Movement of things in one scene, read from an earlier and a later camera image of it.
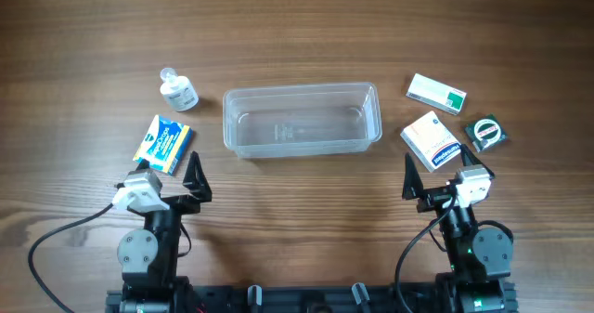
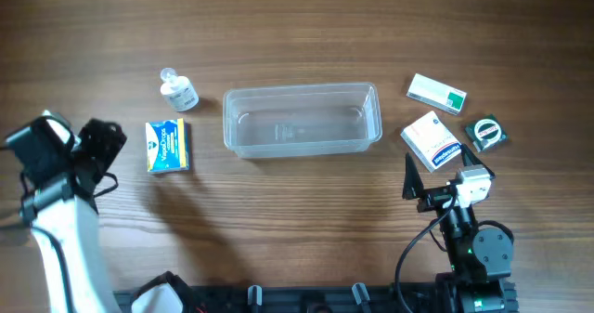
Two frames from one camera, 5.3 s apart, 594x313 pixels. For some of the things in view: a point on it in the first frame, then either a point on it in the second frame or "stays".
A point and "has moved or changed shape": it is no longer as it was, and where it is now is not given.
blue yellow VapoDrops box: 165,144 has moved or changed shape
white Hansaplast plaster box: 431,141 stays
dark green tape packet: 485,131 stays
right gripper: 436,200 stays
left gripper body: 175,202 to 99,142
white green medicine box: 439,95 stays
